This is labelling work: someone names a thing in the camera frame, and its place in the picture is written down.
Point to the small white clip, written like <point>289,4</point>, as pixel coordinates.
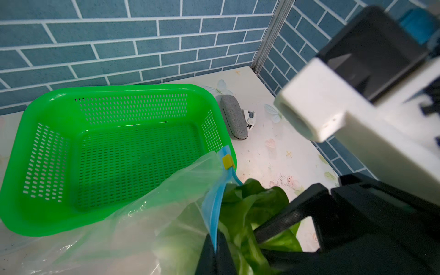
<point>250,118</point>

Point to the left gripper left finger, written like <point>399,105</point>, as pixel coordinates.
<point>207,260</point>

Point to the grey cylindrical object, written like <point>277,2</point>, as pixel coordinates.
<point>233,117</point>

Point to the green plastic basket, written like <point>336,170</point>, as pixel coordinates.
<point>82,153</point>

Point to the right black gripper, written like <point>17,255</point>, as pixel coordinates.
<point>365,227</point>

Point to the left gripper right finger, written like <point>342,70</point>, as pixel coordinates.
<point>224,264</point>

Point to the chinese cabbage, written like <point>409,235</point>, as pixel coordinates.
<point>243,209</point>

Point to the clear zipper bag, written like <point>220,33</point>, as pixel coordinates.
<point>123,243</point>

